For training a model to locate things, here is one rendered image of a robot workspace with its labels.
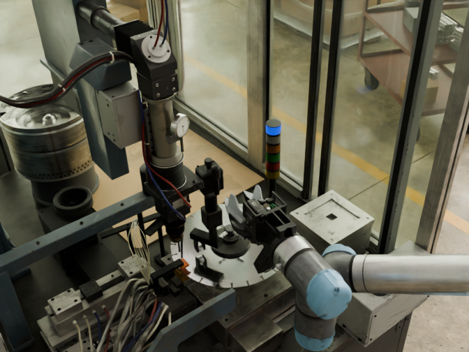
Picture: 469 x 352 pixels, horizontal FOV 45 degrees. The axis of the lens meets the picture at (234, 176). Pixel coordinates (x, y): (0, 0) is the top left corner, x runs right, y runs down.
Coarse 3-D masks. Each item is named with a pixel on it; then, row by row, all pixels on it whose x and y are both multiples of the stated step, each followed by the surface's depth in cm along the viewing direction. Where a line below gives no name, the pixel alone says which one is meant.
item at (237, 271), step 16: (224, 208) 168; (192, 224) 163; (224, 224) 163; (192, 240) 158; (176, 256) 153; (192, 256) 153; (208, 256) 153; (224, 256) 152; (240, 256) 152; (256, 256) 152; (192, 272) 148; (208, 272) 148; (224, 272) 148; (240, 272) 148; (256, 272) 148; (272, 272) 147
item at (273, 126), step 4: (268, 120) 167; (272, 120) 167; (276, 120) 167; (268, 124) 165; (272, 124) 165; (276, 124) 165; (280, 124) 165; (268, 128) 165; (272, 128) 164; (276, 128) 165; (280, 128) 166; (268, 132) 166; (272, 132) 165; (276, 132) 166; (280, 132) 167
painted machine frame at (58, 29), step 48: (48, 0) 142; (96, 0) 133; (48, 48) 158; (96, 48) 123; (96, 144) 136; (144, 192) 159; (0, 240) 170; (48, 240) 145; (144, 240) 168; (0, 288) 141
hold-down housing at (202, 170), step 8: (208, 160) 132; (200, 168) 133; (208, 168) 133; (200, 176) 132; (208, 176) 132; (208, 184) 133; (208, 192) 134; (208, 200) 138; (216, 200) 139; (208, 208) 139; (216, 208) 140; (208, 216) 139; (216, 216) 141; (208, 224) 141; (216, 224) 142
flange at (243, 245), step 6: (222, 228) 160; (228, 240) 154; (234, 240) 154; (240, 240) 156; (246, 240) 156; (222, 246) 154; (228, 246) 154; (234, 246) 154; (240, 246) 154; (246, 246) 154; (216, 252) 153; (222, 252) 152; (228, 252) 152; (234, 252) 152; (240, 252) 152
